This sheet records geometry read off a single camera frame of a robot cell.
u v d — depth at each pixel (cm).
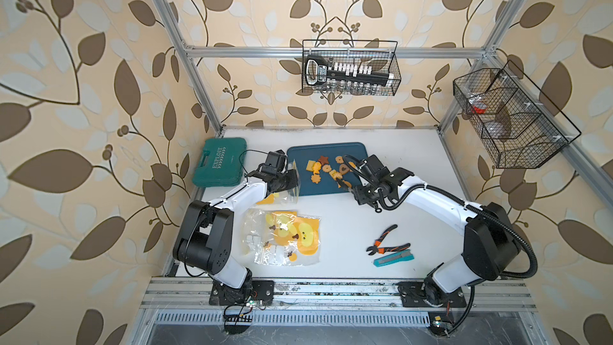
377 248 83
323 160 107
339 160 106
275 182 72
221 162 102
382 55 91
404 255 82
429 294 65
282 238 85
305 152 111
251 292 74
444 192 52
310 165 105
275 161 72
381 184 63
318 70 84
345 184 96
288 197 91
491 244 43
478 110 82
